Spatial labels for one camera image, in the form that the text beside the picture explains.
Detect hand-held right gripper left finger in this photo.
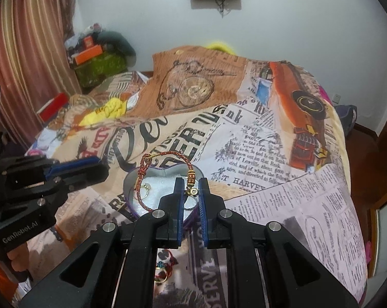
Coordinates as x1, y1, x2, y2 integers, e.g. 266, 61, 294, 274
18, 177, 185, 308

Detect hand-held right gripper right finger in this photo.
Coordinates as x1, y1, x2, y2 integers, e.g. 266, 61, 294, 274
198, 178, 361, 308

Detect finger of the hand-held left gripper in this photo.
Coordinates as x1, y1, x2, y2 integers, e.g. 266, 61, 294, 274
44, 157, 101, 181
52, 161, 110, 197

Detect heart-shaped jewelry box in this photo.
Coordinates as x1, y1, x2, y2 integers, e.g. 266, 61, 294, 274
123, 165, 226, 230

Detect red braided bracelet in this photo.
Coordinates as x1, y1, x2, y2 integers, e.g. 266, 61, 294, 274
134, 153, 199, 214

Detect red box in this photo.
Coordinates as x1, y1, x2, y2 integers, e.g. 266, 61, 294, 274
36, 92, 70, 121

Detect yellow cloth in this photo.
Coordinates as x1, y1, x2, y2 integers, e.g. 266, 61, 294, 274
80, 98, 130, 126

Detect printed blanket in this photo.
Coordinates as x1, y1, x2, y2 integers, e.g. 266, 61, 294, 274
15, 43, 370, 308

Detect green patterned box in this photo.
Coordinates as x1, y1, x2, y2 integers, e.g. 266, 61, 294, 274
74, 53, 129, 88

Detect striped pink curtain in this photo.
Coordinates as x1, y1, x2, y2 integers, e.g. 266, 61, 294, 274
0, 0, 83, 155

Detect dark green cloth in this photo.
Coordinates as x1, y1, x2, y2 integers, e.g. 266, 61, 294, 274
97, 30, 137, 59

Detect yellow fluffy item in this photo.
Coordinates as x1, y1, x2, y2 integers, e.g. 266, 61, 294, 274
206, 40, 237, 54

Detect dark backpack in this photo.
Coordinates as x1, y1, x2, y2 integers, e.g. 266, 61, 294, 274
334, 104, 358, 137

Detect wooden door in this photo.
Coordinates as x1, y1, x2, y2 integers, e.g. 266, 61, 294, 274
350, 93, 387, 283

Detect ring with red string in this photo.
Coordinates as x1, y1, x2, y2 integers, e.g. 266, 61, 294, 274
154, 249, 178, 285

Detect black screen cables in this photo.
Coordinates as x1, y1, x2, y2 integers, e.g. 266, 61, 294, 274
214, 0, 233, 17

